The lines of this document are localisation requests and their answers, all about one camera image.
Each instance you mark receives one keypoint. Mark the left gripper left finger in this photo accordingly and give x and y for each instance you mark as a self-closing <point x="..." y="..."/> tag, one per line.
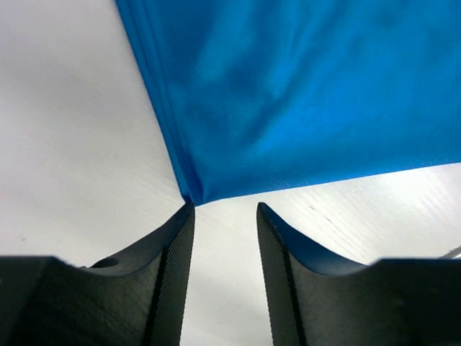
<point x="133" y="297"/>

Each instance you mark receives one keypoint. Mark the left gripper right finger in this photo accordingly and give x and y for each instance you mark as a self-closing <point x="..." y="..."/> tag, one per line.
<point x="318" y="297"/>

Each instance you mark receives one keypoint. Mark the blue cloth napkin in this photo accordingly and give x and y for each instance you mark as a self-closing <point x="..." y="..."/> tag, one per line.
<point x="256" y="96"/>

